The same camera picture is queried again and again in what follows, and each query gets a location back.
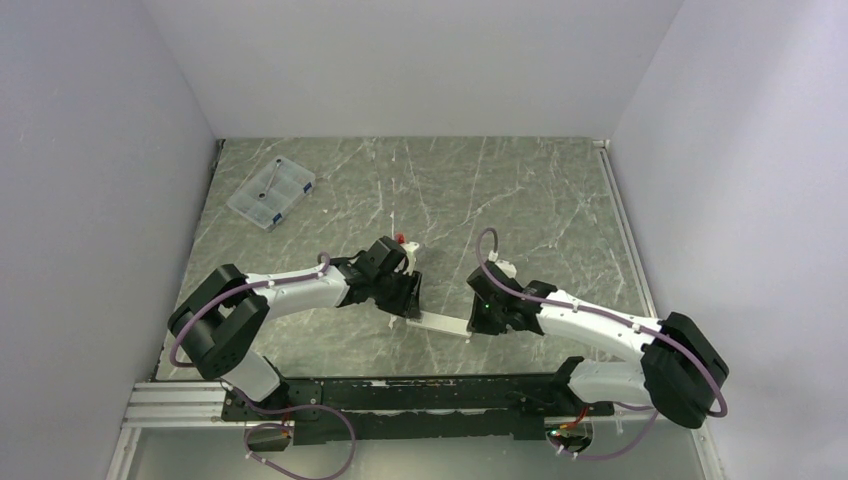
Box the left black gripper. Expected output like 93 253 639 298
371 266 422 319

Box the white remote control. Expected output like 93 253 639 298
406 311 472 339

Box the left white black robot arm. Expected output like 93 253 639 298
167 235 422 420

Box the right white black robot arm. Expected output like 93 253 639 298
467 261 729 429

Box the clear plastic organizer box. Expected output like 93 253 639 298
226 156 316 232

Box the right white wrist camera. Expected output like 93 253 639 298
494 259 517 278

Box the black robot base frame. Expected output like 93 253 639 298
221 374 614 446

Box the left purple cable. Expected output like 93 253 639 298
225 384 359 480

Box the purple cable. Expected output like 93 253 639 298
225 384 359 480
475 227 730 463

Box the aluminium rail right edge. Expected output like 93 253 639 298
592 140 657 317

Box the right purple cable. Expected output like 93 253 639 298
475 227 730 463

